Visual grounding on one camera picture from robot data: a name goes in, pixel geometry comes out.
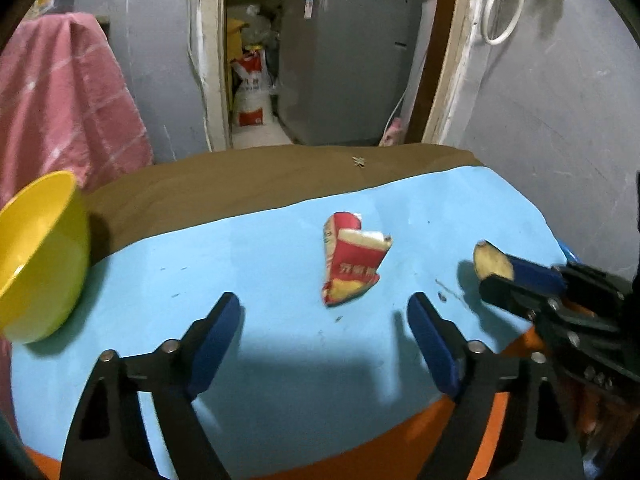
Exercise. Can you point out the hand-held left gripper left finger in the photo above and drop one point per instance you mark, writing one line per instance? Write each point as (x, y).
(220, 332)

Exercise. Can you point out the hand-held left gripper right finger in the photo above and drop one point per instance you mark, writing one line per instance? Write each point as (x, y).
(435, 347)

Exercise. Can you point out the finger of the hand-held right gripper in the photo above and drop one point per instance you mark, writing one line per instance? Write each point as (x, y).
(537, 275)
(515, 297)

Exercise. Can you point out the potato piece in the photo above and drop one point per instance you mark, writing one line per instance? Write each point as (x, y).
(490, 260)

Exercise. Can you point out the red snack wrapper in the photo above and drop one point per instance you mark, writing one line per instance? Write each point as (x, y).
(355, 265)

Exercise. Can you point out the yellow plastic bowl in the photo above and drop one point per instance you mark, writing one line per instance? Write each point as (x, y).
(40, 260)

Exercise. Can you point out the blue and orange mat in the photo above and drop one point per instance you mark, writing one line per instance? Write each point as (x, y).
(280, 260)

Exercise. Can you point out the brown sheet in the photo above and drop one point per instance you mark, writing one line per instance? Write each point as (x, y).
(225, 180)

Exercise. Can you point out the small dry crumb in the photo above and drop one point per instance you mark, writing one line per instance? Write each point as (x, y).
(358, 161)

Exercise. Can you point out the pink striped cloth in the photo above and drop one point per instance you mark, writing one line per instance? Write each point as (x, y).
(394, 132)

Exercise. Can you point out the white and red sack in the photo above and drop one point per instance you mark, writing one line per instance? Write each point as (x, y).
(252, 105)

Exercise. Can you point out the pink checked cloth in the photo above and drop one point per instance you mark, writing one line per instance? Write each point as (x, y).
(75, 100)

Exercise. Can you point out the grey appliance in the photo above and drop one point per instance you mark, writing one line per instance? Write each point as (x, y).
(350, 60)

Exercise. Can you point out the yellow container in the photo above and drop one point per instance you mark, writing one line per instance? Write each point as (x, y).
(236, 37)

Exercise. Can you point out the white door frame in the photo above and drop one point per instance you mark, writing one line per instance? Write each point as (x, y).
(212, 60)

